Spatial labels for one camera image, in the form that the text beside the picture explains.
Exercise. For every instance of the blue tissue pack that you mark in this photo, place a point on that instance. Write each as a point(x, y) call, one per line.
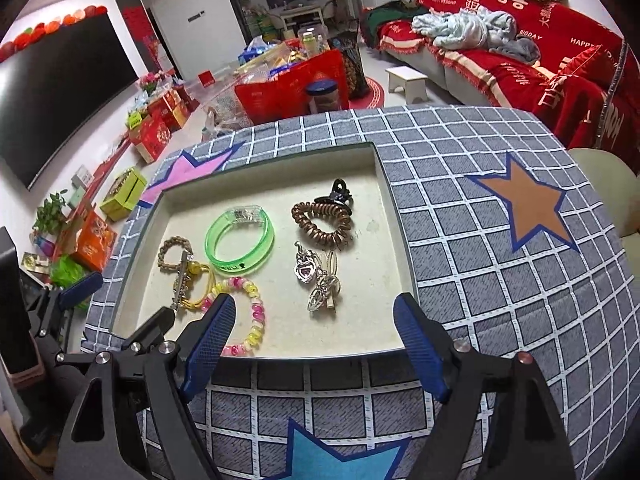
point(256, 49)

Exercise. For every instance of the dark green clothes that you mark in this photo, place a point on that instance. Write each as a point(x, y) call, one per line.
point(390, 20)

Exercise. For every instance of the red covered sofa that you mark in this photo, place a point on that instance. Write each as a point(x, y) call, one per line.
point(575, 25)

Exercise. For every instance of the black hair claw clip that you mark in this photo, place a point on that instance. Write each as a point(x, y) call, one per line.
point(340, 187)

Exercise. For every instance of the black television screen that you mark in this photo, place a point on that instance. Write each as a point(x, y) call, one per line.
point(55, 100)

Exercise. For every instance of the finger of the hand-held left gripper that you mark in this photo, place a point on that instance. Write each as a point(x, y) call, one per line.
point(80, 287)

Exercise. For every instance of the jar with blue lid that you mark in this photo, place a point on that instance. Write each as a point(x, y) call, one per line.
point(323, 97)

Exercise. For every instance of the grey checked star cloth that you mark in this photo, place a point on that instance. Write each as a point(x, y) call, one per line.
point(450, 260)

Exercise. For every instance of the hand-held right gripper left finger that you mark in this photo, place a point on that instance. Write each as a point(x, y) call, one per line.
point(210, 345)

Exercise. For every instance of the white small stool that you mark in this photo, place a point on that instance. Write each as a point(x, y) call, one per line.
point(407, 80)

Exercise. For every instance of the red gift box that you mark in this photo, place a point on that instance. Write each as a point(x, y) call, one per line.
point(150, 140)

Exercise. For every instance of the white side table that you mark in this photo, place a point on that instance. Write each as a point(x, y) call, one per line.
point(302, 14)

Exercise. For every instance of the dark patterned bag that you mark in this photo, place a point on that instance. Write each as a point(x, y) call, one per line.
point(355, 67)

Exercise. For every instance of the pink flower bouquet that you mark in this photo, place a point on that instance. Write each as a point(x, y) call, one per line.
point(155, 82)

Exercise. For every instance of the green potted plant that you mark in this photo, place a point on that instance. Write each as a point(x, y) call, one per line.
point(50, 212)

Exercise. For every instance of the red paper ball garland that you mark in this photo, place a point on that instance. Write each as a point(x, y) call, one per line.
point(50, 27)

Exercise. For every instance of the red gift bag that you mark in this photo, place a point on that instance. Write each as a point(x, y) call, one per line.
point(325, 67)
point(267, 102)

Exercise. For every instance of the beige shallow tray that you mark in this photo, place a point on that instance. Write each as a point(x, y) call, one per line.
point(370, 280)

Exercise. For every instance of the green snack bag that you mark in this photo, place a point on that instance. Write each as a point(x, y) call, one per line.
point(67, 270)

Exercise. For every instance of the yellow-green cardboard box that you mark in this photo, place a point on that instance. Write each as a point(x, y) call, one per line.
point(122, 195)

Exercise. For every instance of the light blue blanket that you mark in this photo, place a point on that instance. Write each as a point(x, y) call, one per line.
point(465, 27)

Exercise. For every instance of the silver bar hair clip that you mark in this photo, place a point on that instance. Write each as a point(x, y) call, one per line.
point(181, 280)

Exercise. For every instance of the red round floor mat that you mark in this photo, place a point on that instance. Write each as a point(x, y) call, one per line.
point(375, 92)

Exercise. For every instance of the silver heart hair clip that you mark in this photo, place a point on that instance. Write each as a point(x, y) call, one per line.
point(317, 297)
point(304, 265)

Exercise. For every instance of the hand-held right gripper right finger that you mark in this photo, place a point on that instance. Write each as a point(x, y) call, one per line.
point(420, 345)

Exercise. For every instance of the orange snack box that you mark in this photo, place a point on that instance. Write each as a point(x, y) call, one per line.
point(95, 242)

